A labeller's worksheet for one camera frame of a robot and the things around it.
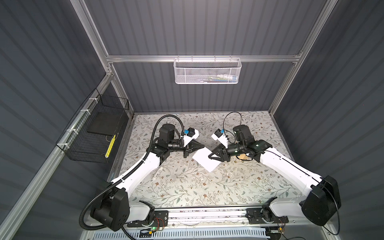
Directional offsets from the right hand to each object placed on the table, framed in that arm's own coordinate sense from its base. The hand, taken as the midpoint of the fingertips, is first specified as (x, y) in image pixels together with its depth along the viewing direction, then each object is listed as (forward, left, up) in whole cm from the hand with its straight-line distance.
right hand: (212, 156), depth 73 cm
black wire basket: (+6, +60, +9) cm, 61 cm away
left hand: (+4, +4, +4) cm, 7 cm away
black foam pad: (+15, +55, +10) cm, 57 cm away
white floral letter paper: (-1, +5, +2) cm, 5 cm away
